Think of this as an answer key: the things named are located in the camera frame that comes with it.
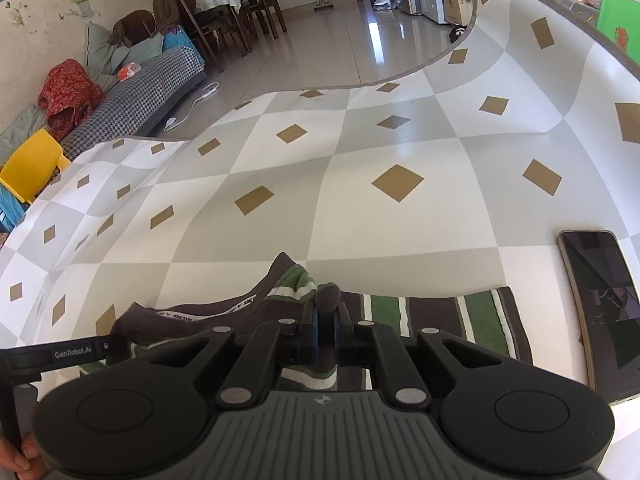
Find red patterned cloth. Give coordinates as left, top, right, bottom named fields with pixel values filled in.
left=37, top=59, right=106, bottom=143

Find yellow plastic chair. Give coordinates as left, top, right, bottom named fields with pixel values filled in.
left=0, top=129, right=72, bottom=206

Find green brown striped t-shirt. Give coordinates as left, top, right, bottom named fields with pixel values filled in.
left=80, top=252, right=533, bottom=391

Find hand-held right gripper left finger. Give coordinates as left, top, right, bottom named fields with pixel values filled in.
left=132, top=302, right=321, bottom=408

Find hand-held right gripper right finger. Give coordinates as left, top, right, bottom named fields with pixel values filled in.
left=332, top=305, right=506, bottom=408

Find black smartphone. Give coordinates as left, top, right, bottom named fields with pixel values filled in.
left=557, top=230, right=640, bottom=403

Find checkered diamond table cover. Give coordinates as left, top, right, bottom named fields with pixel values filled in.
left=0, top=0, right=640, bottom=480

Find person's left hand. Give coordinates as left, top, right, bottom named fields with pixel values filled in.
left=0, top=432, right=48, bottom=480

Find grey-green pillow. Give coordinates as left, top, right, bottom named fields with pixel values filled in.
left=86, top=21, right=163, bottom=93

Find blue cartoon cloth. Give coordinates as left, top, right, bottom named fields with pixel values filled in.
left=0, top=187, right=31, bottom=233

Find olive cloth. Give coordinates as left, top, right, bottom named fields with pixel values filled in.
left=152, top=0, right=181, bottom=36

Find houndstooth sofa bed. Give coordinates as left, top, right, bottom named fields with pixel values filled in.
left=60, top=46, right=207, bottom=161

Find white power strip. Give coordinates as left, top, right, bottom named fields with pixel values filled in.
left=164, top=81, right=221, bottom=132

